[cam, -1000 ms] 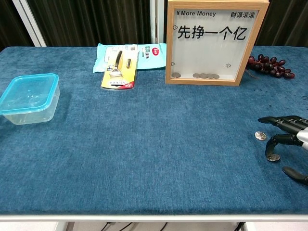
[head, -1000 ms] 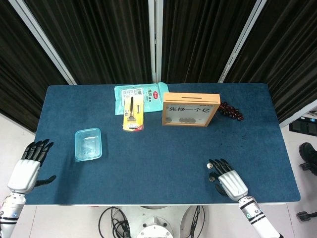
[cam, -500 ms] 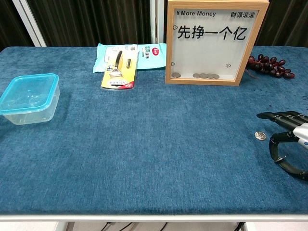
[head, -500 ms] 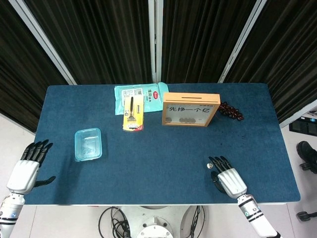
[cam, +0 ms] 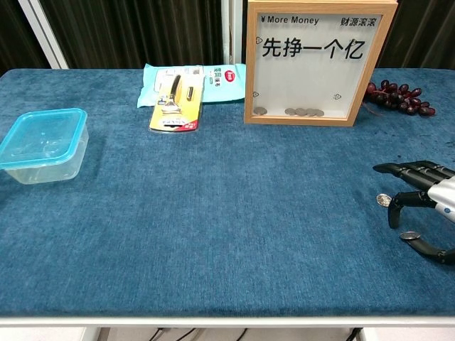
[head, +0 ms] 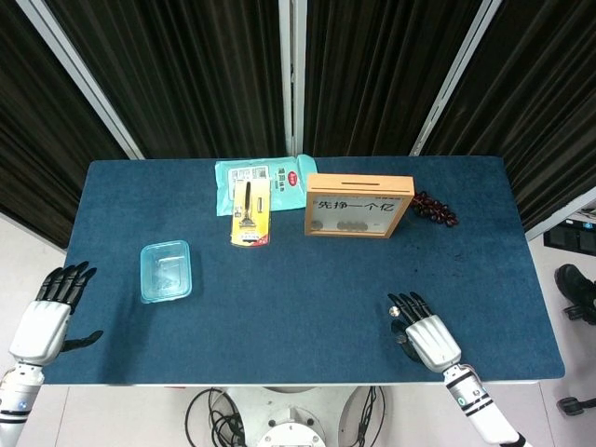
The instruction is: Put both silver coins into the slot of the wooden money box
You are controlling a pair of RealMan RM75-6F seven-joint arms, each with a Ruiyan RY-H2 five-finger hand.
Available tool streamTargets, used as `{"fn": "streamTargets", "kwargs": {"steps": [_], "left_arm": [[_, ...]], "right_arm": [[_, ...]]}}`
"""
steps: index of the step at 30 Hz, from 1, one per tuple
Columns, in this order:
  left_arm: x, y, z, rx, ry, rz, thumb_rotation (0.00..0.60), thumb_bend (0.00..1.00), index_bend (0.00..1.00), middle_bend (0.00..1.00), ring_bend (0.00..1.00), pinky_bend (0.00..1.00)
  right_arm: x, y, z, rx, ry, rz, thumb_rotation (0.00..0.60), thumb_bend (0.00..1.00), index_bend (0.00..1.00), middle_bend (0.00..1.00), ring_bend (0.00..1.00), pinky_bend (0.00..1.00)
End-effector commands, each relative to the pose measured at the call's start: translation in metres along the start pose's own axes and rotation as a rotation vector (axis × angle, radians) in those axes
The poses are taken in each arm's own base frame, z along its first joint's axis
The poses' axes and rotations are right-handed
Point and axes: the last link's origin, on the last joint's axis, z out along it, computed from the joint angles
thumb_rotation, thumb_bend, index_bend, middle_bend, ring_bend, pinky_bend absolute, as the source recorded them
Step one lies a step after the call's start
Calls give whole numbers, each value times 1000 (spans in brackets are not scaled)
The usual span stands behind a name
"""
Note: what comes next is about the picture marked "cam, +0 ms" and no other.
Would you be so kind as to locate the white table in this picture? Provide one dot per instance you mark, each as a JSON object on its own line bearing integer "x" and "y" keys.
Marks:
{"x": 227, "y": 322}

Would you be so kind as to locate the yellow razor blister pack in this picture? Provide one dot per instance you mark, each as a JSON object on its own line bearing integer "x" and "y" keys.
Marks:
{"x": 174, "y": 117}

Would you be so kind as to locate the right black-silver robot hand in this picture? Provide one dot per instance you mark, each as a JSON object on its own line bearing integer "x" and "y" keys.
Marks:
{"x": 440, "y": 192}

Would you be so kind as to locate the clear blue-rimmed plastic container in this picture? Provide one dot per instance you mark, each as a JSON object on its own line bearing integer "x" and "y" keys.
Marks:
{"x": 42, "y": 138}

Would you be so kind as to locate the silver coin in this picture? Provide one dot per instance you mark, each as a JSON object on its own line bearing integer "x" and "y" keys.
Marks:
{"x": 300, "y": 111}
{"x": 311, "y": 113}
{"x": 320, "y": 113}
{"x": 260, "y": 111}
{"x": 289, "y": 112}
{"x": 383, "y": 200}
{"x": 409, "y": 235}

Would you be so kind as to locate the wooden glass-front money box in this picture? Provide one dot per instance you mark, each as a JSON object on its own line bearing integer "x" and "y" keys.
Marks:
{"x": 305, "y": 78}

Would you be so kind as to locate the blue tablecloth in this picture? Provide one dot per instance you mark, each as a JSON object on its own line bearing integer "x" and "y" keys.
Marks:
{"x": 220, "y": 213}

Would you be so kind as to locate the dark red grape bunch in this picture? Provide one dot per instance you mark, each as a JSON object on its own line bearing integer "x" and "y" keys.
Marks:
{"x": 398, "y": 97}

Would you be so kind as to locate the light blue wipes packet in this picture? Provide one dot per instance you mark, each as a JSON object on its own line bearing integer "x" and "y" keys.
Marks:
{"x": 227, "y": 89}

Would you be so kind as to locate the black folding screen panel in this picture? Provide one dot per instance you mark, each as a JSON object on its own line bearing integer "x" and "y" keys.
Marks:
{"x": 142, "y": 32}
{"x": 426, "y": 35}
{"x": 14, "y": 35}

